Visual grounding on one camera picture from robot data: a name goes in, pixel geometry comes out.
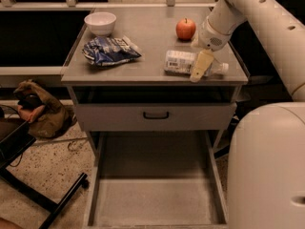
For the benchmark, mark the brown bag on floor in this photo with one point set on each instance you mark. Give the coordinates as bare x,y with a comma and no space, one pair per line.
47,116

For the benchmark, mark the red apple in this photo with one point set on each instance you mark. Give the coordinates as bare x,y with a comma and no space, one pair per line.
185,29

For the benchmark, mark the grey drawer cabinet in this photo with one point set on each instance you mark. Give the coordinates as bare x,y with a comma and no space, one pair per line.
144,80

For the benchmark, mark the black stand frame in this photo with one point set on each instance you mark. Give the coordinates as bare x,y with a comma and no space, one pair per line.
15,139

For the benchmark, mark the closed drawer with black handle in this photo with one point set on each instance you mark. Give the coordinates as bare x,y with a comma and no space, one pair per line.
154,117

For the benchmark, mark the white bowl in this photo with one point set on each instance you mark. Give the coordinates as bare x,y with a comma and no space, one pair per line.
100,23

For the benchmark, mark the blue chip bag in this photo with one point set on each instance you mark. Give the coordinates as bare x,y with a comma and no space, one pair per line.
109,51

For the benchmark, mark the open grey drawer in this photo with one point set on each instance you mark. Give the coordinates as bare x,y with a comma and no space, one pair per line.
155,180

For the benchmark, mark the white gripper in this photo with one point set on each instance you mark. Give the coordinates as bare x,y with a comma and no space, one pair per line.
211,37

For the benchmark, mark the blue label plastic bottle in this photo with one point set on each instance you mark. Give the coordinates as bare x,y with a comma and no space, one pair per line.
183,63

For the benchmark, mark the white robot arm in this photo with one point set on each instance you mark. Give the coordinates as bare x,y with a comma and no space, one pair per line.
266,171

